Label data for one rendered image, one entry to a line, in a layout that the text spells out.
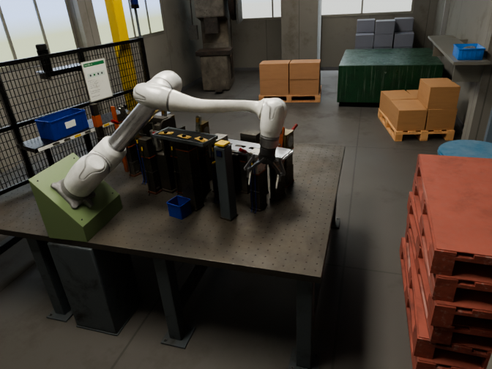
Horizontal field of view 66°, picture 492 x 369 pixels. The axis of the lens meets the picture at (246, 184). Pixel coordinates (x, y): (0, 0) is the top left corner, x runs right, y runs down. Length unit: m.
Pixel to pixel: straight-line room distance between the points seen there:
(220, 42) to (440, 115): 4.87
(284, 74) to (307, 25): 2.36
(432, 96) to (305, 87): 2.49
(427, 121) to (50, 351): 4.64
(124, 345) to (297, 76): 5.47
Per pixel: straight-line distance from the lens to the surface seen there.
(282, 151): 2.25
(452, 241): 1.96
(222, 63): 8.10
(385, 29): 8.76
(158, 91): 1.78
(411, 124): 5.31
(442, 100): 5.34
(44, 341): 2.83
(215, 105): 1.77
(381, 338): 2.52
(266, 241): 1.98
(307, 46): 9.16
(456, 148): 3.43
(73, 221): 2.21
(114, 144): 2.19
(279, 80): 7.01
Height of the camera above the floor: 1.86
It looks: 27 degrees down
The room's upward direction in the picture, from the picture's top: 4 degrees counter-clockwise
